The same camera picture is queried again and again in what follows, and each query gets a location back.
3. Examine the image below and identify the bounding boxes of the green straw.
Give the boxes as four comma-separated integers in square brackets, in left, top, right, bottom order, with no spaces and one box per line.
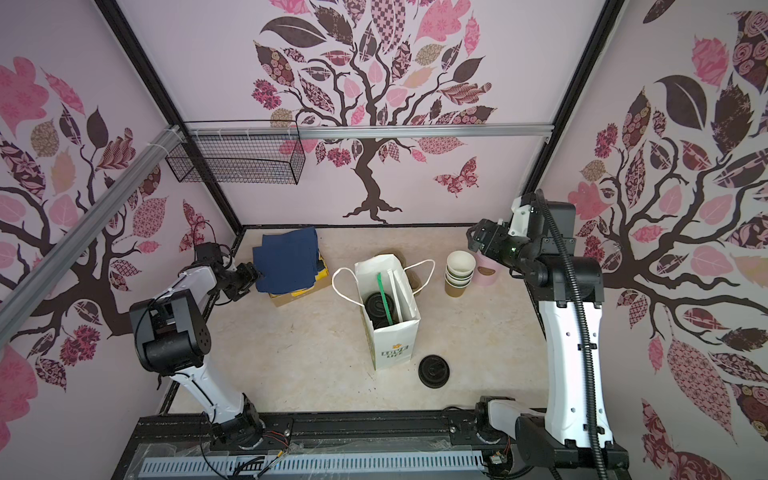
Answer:
[377,273,394,326]

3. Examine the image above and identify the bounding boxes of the white illustrated paper bag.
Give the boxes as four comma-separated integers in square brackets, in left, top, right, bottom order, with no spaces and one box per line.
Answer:
[331,254,436,370]

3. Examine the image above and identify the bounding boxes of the black cup lid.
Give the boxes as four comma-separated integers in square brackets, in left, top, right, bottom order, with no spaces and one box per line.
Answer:
[364,292,396,330]

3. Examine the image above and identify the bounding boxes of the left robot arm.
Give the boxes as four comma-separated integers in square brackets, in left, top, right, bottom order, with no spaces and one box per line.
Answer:
[129,242,264,449]

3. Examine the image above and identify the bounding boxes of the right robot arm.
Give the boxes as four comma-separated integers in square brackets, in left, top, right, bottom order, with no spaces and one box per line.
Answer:
[467,190,630,479]

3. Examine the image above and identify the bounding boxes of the pink straw holder cup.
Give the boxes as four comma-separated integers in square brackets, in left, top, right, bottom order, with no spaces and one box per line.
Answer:
[473,253,504,287]

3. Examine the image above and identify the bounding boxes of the stack of paper cups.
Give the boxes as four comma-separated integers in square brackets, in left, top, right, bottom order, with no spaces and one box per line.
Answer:
[444,250,476,298]

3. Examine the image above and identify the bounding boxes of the dark blue napkins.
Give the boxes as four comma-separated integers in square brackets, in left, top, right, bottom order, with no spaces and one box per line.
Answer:
[252,227,320,295]

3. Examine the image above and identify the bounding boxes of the yellow napkins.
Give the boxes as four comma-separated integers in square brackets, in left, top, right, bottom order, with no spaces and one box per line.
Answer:
[293,256,331,298]

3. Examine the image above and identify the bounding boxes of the stack of black lids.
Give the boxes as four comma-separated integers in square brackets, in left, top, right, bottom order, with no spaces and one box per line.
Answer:
[418,354,450,389]

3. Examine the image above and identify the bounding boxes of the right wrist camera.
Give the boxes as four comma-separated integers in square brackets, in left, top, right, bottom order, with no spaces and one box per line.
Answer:
[508,196,533,238]

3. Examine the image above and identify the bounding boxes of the aluminium rail back wall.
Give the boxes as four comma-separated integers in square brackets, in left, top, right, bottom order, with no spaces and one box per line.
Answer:
[188,123,554,140]

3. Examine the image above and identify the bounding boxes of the aluminium rail wall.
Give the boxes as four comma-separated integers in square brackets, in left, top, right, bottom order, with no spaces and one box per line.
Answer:
[1,126,182,345]
[188,123,554,140]

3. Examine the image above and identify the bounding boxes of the black wire basket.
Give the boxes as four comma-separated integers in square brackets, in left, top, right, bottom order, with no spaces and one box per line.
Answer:
[165,120,306,185]

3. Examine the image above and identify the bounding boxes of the white slotted cable duct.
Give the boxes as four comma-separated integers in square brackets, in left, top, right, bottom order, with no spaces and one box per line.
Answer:
[135,451,487,479]

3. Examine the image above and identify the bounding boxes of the aluminium rail left wall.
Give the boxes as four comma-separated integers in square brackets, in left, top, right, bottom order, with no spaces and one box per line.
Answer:
[1,126,182,345]

